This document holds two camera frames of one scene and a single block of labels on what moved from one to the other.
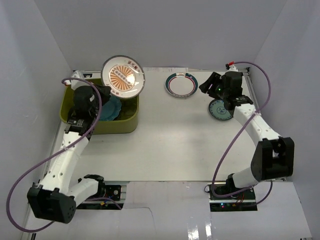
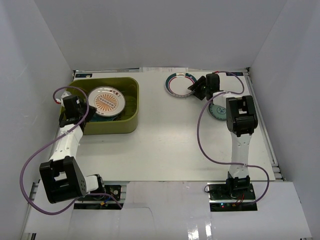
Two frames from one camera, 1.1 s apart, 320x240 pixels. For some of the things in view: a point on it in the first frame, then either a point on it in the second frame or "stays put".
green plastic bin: x=127 y=123 stays put
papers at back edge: x=165 y=70 stays put
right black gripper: x=214 y=79 → x=202 y=81
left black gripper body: x=104 y=92 → x=86 y=113
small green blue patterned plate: x=217 y=108 stays put
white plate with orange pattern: x=124 y=75 → x=108 y=101
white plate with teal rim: x=181 y=85 stays put
